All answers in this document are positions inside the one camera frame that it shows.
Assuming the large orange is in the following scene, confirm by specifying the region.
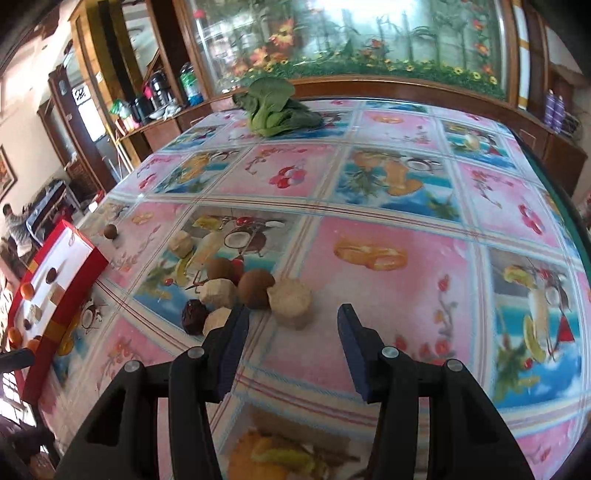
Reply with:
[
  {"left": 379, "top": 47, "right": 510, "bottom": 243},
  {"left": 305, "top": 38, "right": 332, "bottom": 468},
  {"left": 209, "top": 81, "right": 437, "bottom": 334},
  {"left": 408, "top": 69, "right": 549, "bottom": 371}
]
[{"left": 7, "top": 327, "right": 23, "bottom": 350}]

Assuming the red white shallow box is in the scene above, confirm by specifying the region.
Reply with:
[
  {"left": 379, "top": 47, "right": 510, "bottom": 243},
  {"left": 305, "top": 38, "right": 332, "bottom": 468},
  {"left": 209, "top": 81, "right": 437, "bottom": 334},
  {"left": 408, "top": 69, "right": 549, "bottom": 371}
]
[{"left": 8, "top": 221, "right": 107, "bottom": 404}]

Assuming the fruit pattern tablecloth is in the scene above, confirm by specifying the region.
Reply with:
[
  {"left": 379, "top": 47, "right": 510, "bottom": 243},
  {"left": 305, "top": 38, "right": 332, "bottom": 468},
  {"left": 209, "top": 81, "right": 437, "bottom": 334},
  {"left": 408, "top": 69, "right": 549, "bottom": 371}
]
[{"left": 40, "top": 139, "right": 590, "bottom": 479}]

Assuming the seated person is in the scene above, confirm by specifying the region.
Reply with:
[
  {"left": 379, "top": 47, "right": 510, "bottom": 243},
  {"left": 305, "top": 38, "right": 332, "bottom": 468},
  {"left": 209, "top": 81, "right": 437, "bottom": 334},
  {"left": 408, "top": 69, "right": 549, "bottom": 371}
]
[{"left": 2, "top": 203, "right": 33, "bottom": 258}]

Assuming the small dining table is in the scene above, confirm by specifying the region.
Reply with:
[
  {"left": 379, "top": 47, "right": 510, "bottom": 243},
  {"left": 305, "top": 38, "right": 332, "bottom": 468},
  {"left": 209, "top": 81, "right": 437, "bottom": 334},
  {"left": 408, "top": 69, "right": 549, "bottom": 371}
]
[{"left": 26, "top": 179, "right": 83, "bottom": 246}]

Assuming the purple bottle right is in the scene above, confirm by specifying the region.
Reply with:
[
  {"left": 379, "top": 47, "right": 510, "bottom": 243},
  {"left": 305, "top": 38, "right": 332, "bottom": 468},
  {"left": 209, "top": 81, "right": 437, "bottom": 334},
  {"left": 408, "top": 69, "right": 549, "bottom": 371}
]
[{"left": 552, "top": 95, "right": 565, "bottom": 134}]

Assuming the purple bottle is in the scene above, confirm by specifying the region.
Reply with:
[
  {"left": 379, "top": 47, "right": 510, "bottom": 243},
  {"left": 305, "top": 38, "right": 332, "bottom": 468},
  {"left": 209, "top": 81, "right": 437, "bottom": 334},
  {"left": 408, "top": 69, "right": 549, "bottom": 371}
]
[
  {"left": 543, "top": 89, "right": 556, "bottom": 128},
  {"left": 552, "top": 95, "right": 565, "bottom": 134}
]

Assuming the purple bottle left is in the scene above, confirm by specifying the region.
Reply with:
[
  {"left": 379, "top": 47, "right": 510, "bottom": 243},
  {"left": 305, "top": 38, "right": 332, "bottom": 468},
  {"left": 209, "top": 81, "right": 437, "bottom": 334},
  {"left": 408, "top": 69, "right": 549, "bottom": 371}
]
[{"left": 543, "top": 89, "right": 556, "bottom": 128}]

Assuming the black thermos flask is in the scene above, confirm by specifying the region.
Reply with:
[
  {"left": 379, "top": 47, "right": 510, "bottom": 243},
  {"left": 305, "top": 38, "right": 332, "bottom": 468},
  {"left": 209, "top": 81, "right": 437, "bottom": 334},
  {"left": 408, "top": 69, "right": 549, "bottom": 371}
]
[{"left": 148, "top": 70, "right": 173, "bottom": 110}]

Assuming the green label water bottle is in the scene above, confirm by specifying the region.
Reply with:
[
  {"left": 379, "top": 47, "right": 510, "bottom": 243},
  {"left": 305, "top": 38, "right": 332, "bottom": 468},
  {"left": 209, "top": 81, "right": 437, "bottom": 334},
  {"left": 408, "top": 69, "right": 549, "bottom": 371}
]
[{"left": 179, "top": 62, "right": 204, "bottom": 106}]

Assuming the green leafy vegetable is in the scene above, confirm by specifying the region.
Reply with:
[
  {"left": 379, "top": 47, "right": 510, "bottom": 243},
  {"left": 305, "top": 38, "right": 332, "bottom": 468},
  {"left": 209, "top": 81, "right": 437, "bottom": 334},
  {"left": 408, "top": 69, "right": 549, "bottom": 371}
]
[{"left": 232, "top": 77, "right": 324, "bottom": 138}]

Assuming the flower glass partition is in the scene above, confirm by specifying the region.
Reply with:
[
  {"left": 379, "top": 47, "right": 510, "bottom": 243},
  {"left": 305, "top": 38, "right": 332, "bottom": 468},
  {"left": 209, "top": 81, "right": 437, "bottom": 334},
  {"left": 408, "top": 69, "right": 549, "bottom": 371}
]
[{"left": 186, "top": 0, "right": 506, "bottom": 99}]

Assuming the framed wall painting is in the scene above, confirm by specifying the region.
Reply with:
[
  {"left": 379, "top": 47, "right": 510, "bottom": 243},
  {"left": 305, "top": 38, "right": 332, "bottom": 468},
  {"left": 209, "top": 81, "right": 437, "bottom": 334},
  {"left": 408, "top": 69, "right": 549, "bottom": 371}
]
[{"left": 0, "top": 146, "right": 17, "bottom": 200}]

